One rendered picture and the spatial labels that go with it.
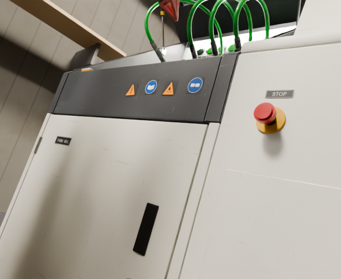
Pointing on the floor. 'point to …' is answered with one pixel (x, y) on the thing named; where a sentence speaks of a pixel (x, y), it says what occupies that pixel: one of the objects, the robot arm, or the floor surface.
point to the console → (284, 165)
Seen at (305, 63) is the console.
